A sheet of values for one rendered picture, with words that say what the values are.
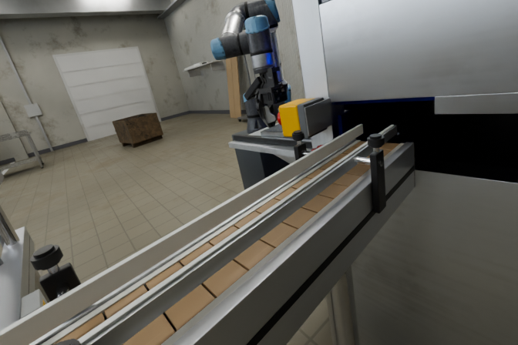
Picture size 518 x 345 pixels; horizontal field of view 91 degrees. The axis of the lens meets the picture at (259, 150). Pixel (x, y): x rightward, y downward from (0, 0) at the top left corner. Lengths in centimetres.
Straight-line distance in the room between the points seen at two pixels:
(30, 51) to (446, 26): 1032
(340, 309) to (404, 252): 22
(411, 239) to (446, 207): 11
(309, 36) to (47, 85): 994
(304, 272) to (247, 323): 8
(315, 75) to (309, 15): 12
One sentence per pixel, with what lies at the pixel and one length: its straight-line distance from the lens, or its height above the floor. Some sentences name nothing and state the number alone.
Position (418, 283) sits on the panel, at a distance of 71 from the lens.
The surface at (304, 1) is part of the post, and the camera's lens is 61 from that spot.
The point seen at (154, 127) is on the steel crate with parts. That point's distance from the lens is 660.
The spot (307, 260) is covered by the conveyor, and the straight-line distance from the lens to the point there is 30.
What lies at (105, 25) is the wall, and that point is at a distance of 1078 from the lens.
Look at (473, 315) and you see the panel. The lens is 72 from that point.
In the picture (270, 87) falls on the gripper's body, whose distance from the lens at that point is 84.
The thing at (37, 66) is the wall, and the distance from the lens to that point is 1037.
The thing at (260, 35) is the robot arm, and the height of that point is 121.
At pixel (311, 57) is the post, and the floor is 112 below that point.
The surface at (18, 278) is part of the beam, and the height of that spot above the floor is 55.
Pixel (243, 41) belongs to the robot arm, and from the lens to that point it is 95.
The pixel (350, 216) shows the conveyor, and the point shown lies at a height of 91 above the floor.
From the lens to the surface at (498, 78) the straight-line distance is 50.
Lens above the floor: 111
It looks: 17 degrees down
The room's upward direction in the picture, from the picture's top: 12 degrees counter-clockwise
